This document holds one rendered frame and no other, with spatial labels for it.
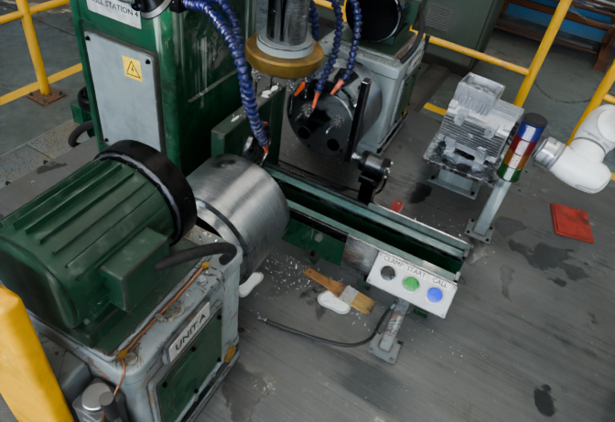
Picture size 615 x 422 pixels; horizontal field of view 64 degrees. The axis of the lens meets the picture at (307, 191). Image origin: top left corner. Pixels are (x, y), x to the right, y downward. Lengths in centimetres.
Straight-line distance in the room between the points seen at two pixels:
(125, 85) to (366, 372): 88
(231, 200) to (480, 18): 345
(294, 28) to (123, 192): 56
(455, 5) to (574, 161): 277
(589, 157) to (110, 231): 135
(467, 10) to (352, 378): 344
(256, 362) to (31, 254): 64
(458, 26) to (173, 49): 336
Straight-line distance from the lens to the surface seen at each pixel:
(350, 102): 140
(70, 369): 84
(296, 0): 108
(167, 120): 123
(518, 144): 140
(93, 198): 72
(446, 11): 427
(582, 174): 164
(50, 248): 67
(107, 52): 127
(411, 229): 135
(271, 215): 104
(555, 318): 150
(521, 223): 172
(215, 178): 102
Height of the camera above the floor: 183
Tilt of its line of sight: 41 degrees down
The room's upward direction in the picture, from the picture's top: 9 degrees clockwise
